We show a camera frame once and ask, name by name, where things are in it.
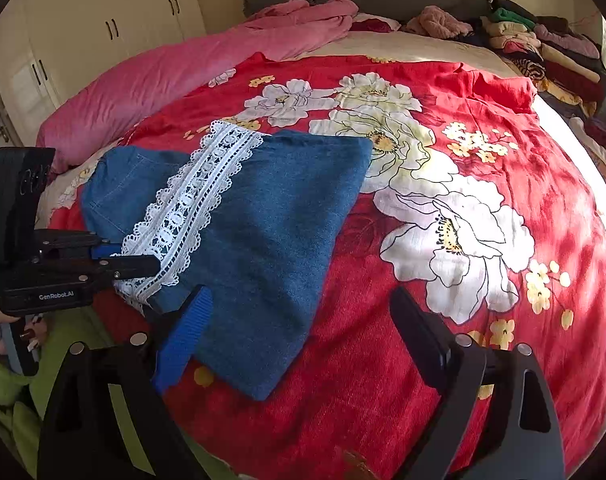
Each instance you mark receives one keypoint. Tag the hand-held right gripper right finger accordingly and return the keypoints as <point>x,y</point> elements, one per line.
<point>423,340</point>

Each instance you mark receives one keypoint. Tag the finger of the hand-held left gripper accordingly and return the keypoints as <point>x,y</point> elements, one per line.
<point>68,245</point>
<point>123,269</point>

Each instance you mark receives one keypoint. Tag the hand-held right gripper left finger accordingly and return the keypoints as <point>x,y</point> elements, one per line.
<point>183,335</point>

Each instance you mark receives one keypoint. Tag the blue denim dress lace trim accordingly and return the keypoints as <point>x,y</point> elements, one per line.
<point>263,240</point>

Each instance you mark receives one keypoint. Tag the red floral blanket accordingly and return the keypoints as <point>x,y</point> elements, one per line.
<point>383,360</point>

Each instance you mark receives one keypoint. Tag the pink quilt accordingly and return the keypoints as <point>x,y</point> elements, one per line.
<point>148,85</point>

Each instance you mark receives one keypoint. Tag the cream wardrobe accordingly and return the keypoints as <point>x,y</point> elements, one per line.
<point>108,0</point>

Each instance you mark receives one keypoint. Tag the pile of folded clothes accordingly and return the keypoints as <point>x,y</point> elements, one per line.
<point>568,60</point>

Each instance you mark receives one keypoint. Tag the pink fuzzy garment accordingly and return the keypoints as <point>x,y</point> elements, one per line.
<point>438,22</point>

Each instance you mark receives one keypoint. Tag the dark red cloth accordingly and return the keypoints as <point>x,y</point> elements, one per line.
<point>373,25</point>

